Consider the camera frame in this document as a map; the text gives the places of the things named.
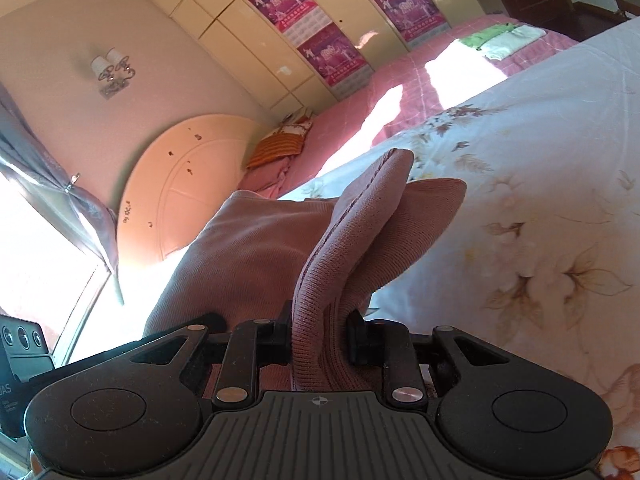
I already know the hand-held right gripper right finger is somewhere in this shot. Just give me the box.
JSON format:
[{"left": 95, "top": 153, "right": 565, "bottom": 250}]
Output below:
[{"left": 345, "top": 310, "right": 512, "bottom": 406}]

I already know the purple calendar poster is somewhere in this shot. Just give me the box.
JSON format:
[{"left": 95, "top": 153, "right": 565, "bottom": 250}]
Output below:
[
  {"left": 297, "top": 24, "right": 373, "bottom": 100},
  {"left": 246, "top": 0, "right": 333, "bottom": 38},
  {"left": 371, "top": 0, "right": 447, "bottom": 43}
]

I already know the white and orange pillow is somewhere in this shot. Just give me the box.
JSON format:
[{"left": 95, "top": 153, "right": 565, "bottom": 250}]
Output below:
[{"left": 277, "top": 107, "right": 316, "bottom": 140}]

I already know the double shade wall lamp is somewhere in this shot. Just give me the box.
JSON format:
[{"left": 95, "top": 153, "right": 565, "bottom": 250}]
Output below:
[{"left": 90, "top": 49, "right": 137, "bottom": 99}]

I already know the cream rounded headboard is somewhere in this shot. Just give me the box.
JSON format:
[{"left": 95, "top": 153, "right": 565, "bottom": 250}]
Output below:
[{"left": 116, "top": 114, "right": 271, "bottom": 263}]

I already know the cream glossy wardrobe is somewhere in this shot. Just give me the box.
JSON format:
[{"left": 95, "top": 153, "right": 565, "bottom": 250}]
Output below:
[{"left": 120, "top": 0, "right": 506, "bottom": 116}]

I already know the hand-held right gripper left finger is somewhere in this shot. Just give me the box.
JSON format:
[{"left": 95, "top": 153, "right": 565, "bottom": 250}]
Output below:
[{"left": 130, "top": 300, "right": 296, "bottom": 408}]

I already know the floral white bedsheet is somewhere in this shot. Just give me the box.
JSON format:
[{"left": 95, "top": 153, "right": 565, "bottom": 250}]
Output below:
[{"left": 277, "top": 15, "right": 640, "bottom": 480}]

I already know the green folded cloth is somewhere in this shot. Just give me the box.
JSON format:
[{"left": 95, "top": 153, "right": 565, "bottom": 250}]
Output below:
[{"left": 459, "top": 22, "right": 516, "bottom": 52}]

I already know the orange striped pillow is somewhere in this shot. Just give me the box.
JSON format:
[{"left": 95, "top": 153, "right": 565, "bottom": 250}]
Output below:
[{"left": 245, "top": 132, "right": 306, "bottom": 170}]

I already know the pink knit sweater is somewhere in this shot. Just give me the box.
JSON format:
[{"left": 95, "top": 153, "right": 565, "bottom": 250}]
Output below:
[{"left": 142, "top": 147, "right": 468, "bottom": 393}]

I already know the dark wooden table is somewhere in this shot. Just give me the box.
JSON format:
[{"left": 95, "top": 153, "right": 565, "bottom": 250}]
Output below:
[{"left": 612, "top": 0, "right": 640, "bottom": 23}]

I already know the white folded cloth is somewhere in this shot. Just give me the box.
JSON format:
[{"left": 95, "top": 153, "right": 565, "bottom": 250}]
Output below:
[{"left": 480, "top": 25, "right": 548, "bottom": 62}]

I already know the bright window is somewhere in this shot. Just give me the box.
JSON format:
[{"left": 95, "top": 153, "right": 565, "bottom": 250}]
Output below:
[{"left": 0, "top": 157, "right": 116, "bottom": 366}]

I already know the pink quilted bedspread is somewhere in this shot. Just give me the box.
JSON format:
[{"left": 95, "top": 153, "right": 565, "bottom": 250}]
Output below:
[{"left": 240, "top": 14, "right": 576, "bottom": 201}]

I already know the crumpled pink blanket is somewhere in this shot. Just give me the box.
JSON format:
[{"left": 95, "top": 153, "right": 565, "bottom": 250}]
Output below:
[{"left": 240, "top": 157, "right": 293, "bottom": 202}]

